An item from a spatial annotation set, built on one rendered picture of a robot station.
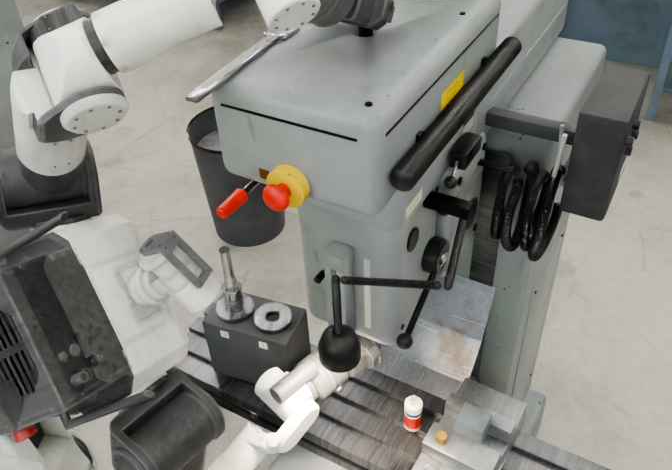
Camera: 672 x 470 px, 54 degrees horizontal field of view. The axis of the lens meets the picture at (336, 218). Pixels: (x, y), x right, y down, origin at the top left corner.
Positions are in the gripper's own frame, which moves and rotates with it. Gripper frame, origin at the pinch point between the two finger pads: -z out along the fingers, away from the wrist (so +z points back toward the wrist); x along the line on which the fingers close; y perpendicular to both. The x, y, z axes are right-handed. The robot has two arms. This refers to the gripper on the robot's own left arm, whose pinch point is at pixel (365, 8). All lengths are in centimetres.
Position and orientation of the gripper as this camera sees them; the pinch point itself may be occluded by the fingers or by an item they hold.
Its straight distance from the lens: 100.1
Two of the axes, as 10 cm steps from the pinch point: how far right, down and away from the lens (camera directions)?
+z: -4.9, 0.8, -8.7
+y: 2.4, -9.4, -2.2
